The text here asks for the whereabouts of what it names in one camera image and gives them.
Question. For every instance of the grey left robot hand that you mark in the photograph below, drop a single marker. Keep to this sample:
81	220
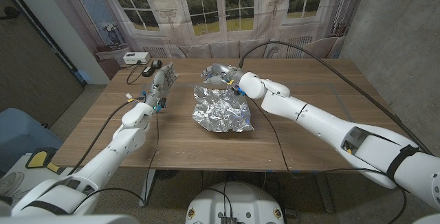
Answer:
161	83

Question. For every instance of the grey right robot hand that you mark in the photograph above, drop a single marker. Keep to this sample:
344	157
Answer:
221	71

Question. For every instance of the aluminum foil sheet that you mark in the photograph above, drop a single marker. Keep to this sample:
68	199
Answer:
221	110

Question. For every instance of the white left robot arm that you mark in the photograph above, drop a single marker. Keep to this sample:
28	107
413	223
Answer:
103	158

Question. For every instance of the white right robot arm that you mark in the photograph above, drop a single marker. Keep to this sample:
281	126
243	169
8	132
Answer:
343	131

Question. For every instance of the black power adapter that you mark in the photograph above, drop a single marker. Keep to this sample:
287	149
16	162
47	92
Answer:
156	64
148	71

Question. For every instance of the white power strip box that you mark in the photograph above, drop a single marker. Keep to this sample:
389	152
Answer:
135	57

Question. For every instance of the printed window backdrop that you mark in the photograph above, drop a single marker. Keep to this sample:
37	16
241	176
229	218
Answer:
223	18

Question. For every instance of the grey table leg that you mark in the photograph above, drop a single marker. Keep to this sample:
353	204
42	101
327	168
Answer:
324	193
147	186

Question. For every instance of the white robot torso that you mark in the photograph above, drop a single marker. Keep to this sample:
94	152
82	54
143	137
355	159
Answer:
235	203

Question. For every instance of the yellow and black pad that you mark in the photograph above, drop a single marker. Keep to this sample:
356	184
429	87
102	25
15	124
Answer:
38	158

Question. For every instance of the blue upholstered seat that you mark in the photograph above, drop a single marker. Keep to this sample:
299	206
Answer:
24	134

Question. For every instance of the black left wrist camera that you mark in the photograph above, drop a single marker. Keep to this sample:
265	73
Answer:
161	103

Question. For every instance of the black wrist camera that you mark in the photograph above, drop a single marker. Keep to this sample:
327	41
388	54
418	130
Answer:
161	103
237	89

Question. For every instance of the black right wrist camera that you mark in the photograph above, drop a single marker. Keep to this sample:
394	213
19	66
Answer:
237	89

